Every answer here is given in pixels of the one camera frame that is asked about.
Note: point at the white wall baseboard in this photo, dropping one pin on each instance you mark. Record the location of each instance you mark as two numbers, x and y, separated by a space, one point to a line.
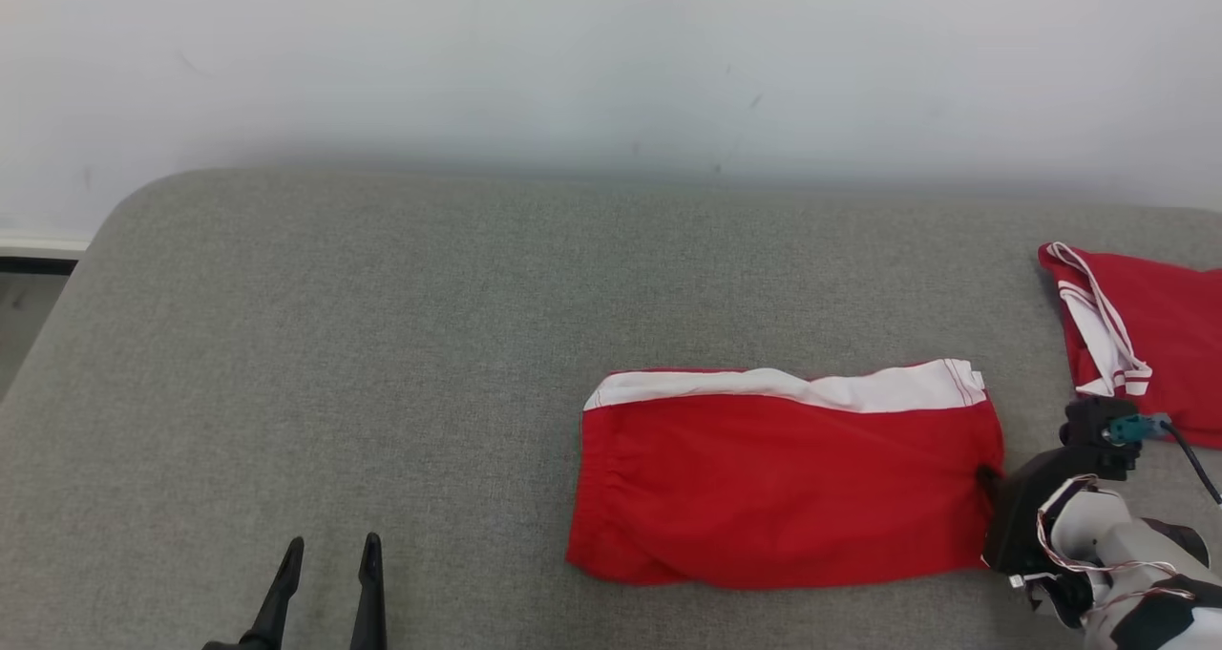
38 245

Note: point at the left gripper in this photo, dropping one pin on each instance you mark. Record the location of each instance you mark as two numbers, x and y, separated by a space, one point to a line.
243 644

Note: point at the grey fabric sofa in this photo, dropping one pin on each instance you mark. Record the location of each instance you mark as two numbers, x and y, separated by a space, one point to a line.
334 364

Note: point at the red jersey white trim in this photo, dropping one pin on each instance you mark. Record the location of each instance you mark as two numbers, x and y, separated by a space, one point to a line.
1174 325

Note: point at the red shorts white stripe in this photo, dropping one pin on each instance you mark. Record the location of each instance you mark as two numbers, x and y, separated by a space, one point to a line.
783 488

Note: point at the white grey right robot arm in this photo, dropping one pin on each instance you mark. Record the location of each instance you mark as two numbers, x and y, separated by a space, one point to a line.
1136 545

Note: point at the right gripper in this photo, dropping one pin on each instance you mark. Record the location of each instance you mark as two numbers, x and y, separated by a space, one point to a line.
1017 526

